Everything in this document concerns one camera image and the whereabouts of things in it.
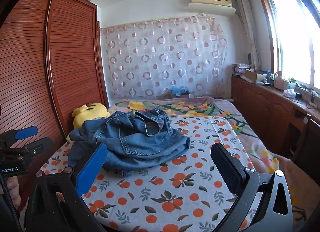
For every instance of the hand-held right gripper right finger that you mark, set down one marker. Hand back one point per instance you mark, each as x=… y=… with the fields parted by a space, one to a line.
x=226 y=169

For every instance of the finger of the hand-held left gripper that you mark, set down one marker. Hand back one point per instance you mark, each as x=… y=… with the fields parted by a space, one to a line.
x=40 y=145
x=26 y=132

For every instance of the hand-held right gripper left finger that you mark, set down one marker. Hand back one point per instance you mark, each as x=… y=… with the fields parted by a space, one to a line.
x=91 y=169

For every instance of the blue denim pants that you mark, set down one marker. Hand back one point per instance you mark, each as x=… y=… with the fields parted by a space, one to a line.
x=140 y=144

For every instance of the person's left forearm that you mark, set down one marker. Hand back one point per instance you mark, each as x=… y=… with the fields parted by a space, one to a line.
x=6 y=219

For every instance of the person's left hand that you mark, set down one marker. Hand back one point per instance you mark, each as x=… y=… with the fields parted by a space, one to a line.
x=12 y=188

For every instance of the orange fruit print bed sheet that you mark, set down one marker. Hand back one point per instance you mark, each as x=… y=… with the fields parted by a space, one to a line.
x=175 y=189

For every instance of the yellow plush toy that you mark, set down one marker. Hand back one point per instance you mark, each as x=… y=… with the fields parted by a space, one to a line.
x=87 y=114

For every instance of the pink floral blanket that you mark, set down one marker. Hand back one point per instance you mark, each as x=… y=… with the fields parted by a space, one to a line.
x=200 y=107

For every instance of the long wooden cabinet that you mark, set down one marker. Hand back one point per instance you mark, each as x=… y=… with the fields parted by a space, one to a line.
x=262 y=104

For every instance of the wooden slatted wardrobe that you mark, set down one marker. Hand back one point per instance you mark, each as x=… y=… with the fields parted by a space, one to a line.
x=70 y=47

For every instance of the open cardboard box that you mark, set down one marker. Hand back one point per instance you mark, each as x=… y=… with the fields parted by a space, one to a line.
x=252 y=75

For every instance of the white tissue box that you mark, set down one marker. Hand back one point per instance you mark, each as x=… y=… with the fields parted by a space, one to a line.
x=289 y=93

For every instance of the stack of papers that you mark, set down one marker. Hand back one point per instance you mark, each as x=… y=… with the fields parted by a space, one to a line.
x=240 y=69

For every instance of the pink bottle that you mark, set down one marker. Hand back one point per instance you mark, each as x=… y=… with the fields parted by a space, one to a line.
x=278 y=81

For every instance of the circle pattern sheer curtain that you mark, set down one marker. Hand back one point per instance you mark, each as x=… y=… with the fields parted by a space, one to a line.
x=162 y=54

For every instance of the white floral window curtain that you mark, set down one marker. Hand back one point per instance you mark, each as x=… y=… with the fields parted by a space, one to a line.
x=247 y=22

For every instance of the bright window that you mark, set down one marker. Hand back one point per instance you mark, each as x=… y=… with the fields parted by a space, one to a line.
x=292 y=34

